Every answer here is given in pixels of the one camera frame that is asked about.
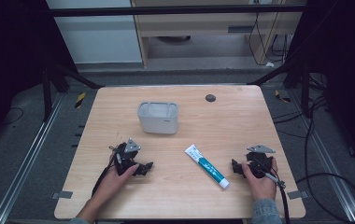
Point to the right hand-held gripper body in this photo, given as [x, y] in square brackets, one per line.
[259, 161]

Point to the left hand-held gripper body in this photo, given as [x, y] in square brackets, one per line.
[124, 155]

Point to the person's right hand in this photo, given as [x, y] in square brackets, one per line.
[261, 186]

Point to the person's left hand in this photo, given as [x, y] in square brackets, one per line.
[112, 183]

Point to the white and teal toothpaste tube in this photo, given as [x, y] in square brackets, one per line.
[206, 166]

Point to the grey plastic container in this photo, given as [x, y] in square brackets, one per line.
[158, 118]

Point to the yellow and black tape strip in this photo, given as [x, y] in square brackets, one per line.
[282, 97]
[79, 100]

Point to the grey table grommet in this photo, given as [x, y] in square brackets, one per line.
[210, 98]

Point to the black metal stand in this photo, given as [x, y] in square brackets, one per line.
[54, 77]
[294, 73]

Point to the white cabinet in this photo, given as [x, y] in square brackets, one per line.
[97, 37]

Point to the wooden desk with shelf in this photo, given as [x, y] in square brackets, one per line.
[197, 25]

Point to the grey table bracket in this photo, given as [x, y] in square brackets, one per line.
[297, 195]
[62, 195]

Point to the aluminium floor rail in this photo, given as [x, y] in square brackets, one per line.
[26, 158]
[325, 158]

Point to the black frame crossbar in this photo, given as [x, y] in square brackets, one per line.
[172, 11]

